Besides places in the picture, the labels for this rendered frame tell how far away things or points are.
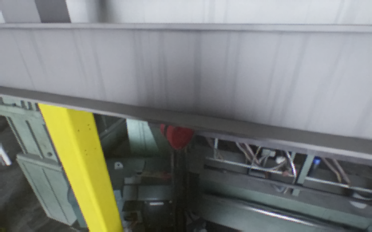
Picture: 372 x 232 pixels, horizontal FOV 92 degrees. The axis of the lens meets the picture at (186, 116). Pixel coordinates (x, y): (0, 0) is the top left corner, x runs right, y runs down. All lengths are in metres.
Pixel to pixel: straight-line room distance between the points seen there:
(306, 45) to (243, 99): 0.14
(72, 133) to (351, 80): 0.67
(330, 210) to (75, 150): 1.83
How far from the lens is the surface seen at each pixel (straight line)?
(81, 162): 0.69
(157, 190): 1.43
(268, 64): 0.38
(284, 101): 0.40
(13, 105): 1.84
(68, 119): 0.62
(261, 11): 0.79
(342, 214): 2.01
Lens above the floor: 1.89
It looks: 27 degrees down
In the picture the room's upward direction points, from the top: straight up
